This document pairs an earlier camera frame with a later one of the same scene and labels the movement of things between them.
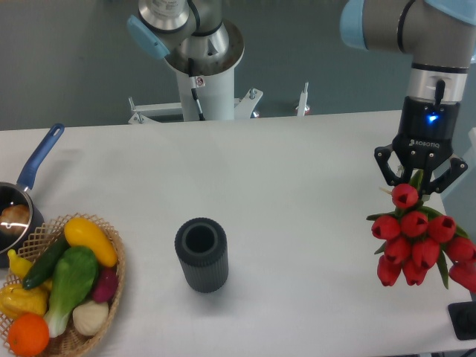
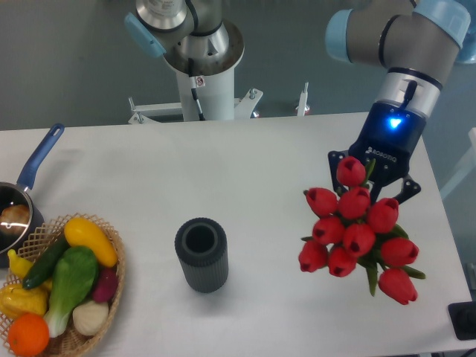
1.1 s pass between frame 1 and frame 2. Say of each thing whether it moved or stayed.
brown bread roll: stayed
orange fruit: stayed
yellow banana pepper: stayed
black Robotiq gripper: moved
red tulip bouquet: moved
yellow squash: stayed
